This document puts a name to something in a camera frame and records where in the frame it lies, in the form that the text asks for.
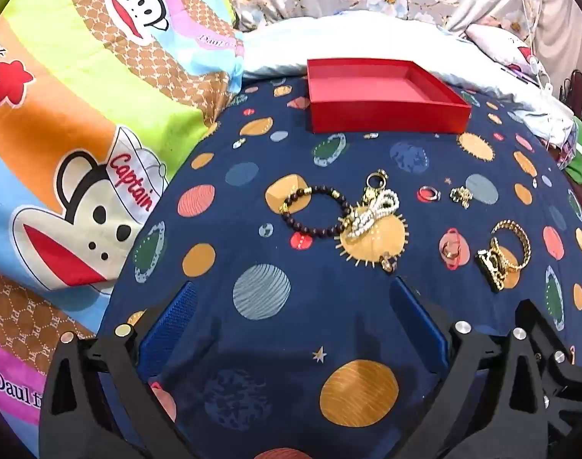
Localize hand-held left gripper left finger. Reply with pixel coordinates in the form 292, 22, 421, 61
40, 280, 201, 459

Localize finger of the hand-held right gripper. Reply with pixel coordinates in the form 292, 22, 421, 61
523, 275, 582, 412

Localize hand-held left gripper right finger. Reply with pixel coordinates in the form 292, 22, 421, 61
390, 276, 559, 459

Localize black clover gold necklace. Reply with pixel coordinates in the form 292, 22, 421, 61
476, 239, 509, 293

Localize red cardboard box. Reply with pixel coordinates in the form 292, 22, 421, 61
306, 58, 473, 135

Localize navy planet printed sheet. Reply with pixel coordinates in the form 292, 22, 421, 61
97, 76, 582, 459

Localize small gold brooch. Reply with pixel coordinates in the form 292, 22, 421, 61
450, 186, 474, 210

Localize colourful monkey printed blanket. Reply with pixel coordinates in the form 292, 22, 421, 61
0, 0, 246, 459

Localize pink cartoon pillow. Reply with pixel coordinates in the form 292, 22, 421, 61
465, 24, 540, 75

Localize light blue quilt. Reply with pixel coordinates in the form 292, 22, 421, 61
243, 10, 579, 149

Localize beige curtain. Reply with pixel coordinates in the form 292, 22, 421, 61
535, 0, 582, 101

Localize pearl bow bracelet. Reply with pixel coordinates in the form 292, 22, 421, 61
341, 190, 401, 240

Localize gold chain bracelet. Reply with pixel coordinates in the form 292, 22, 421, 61
489, 220, 532, 273

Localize gold ring charm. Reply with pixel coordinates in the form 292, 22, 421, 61
365, 169, 390, 204

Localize dark bead bracelet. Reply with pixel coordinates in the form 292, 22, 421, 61
279, 186, 351, 240

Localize white cable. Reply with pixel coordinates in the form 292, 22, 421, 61
519, 0, 554, 94

